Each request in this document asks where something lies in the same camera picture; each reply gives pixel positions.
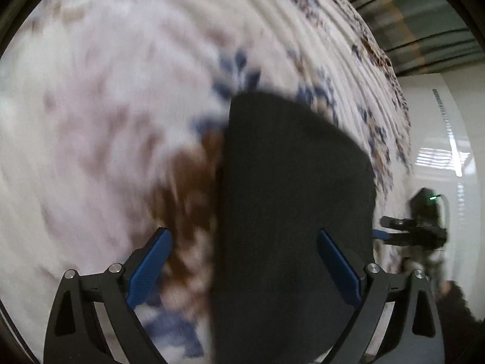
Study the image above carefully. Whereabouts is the striped curtain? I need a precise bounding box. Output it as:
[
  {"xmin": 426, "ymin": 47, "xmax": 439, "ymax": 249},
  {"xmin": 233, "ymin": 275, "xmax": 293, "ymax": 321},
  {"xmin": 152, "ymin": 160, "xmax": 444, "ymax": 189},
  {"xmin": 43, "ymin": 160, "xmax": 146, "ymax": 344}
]
[{"xmin": 343, "ymin": 0, "xmax": 483, "ymax": 78}]

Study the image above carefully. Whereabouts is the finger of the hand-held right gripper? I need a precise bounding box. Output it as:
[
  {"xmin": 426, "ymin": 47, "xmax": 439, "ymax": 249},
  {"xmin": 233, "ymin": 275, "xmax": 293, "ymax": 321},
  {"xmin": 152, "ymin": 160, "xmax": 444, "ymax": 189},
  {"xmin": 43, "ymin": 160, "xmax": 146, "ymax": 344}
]
[
  {"xmin": 372, "ymin": 229, "xmax": 412, "ymax": 246},
  {"xmin": 380, "ymin": 216, "xmax": 414, "ymax": 231}
]

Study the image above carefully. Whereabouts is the person's right hand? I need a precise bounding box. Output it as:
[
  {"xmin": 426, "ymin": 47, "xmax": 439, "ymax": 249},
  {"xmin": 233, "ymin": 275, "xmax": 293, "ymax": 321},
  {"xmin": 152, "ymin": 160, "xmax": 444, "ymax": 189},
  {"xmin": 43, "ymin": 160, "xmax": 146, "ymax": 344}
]
[{"xmin": 401, "ymin": 249, "xmax": 444, "ymax": 285}]

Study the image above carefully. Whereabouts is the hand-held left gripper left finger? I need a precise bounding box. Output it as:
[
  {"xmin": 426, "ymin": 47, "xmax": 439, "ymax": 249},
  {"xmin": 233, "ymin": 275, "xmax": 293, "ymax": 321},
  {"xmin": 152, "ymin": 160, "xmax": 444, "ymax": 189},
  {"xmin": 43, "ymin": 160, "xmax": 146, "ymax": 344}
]
[{"xmin": 43, "ymin": 227, "xmax": 173, "ymax": 364}]

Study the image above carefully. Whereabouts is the black garment with striped trim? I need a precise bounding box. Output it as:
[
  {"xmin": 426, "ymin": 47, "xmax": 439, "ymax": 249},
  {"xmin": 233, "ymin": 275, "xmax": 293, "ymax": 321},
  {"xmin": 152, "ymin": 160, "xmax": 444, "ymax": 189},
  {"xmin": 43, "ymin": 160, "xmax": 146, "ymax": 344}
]
[{"xmin": 206, "ymin": 91, "xmax": 377, "ymax": 364}]

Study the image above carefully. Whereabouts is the dark cloth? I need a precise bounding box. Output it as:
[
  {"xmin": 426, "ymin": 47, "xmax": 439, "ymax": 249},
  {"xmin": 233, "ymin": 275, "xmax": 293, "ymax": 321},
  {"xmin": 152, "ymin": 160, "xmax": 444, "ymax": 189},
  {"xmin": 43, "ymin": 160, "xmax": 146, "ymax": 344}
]
[{"xmin": 435, "ymin": 280, "xmax": 485, "ymax": 364}]

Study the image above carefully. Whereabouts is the white glossy cabinet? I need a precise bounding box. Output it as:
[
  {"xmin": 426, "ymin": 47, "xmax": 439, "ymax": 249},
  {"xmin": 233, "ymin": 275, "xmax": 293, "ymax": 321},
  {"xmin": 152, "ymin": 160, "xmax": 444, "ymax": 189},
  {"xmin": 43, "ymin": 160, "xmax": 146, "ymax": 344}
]
[{"xmin": 396, "ymin": 70, "xmax": 485, "ymax": 313}]

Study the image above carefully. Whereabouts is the floral fleece blanket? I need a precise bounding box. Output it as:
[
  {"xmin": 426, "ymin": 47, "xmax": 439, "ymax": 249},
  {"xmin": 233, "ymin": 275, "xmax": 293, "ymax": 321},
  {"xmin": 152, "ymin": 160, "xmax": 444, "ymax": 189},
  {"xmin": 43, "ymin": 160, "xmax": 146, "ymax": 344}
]
[{"xmin": 0, "ymin": 0, "xmax": 414, "ymax": 364}]

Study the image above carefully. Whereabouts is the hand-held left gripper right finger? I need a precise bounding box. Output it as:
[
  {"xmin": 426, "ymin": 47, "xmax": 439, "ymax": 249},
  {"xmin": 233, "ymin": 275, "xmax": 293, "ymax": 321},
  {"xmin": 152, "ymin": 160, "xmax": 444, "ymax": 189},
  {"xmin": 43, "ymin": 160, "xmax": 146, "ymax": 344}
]
[{"xmin": 316, "ymin": 228, "xmax": 446, "ymax": 364}]

